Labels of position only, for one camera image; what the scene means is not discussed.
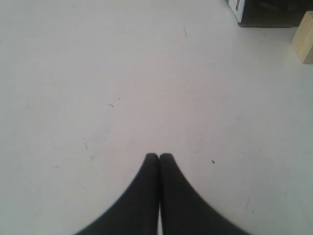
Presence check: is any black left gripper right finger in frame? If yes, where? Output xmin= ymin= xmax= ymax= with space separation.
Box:
xmin=159 ymin=153 xmax=247 ymax=235

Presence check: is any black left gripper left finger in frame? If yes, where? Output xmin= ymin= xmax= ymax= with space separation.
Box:
xmin=78 ymin=153 xmax=159 ymax=235

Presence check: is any light wooden cube block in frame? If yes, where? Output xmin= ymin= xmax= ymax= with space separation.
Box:
xmin=291 ymin=11 xmax=313 ymax=65

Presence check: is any blue white cardboard box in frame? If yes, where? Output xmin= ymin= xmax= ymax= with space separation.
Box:
xmin=226 ymin=0 xmax=313 ymax=28

